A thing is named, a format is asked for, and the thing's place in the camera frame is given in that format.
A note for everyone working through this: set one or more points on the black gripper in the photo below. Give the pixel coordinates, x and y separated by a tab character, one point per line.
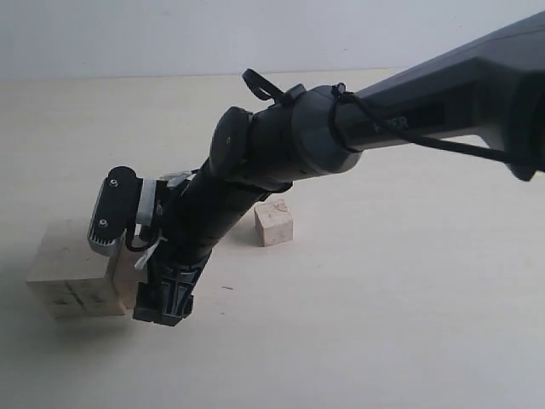
196	215

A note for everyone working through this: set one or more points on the second largest wooden cube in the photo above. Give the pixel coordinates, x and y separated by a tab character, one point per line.
126	278

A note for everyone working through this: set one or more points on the smallest wooden cube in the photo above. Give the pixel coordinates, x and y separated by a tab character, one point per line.
273	223

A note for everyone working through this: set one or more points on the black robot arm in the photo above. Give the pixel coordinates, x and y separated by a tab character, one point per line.
484	99

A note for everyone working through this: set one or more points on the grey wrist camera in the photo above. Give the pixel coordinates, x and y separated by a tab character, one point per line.
125	213

